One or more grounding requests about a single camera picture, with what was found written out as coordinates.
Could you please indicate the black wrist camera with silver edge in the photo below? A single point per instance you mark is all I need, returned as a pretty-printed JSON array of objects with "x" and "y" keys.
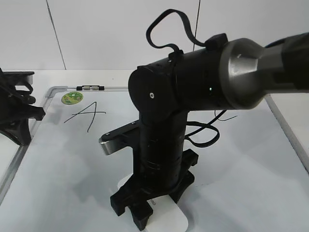
[{"x": 124, "y": 136}]

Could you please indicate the white whiteboard eraser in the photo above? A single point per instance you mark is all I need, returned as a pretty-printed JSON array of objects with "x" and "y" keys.
[{"x": 166, "y": 217}]

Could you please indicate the round green magnet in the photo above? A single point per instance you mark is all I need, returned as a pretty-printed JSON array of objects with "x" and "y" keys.
[{"x": 72, "y": 98}]

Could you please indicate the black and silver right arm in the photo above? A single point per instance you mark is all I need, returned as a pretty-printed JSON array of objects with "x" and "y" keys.
[{"x": 225, "y": 75}]

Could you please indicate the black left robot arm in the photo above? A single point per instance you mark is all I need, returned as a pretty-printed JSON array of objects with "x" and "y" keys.
[{"x": 16, "y": 89}]

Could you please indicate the white whiteboard with grey frame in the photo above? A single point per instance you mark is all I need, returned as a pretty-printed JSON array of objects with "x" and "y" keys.
[{"x": 250, "y": 180}]

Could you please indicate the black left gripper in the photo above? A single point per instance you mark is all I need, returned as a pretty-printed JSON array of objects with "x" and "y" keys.
[{"x": 14, "y": 122}]

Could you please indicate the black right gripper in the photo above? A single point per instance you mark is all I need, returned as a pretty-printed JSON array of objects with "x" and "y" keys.
[{"x": 138, "y": 189}]

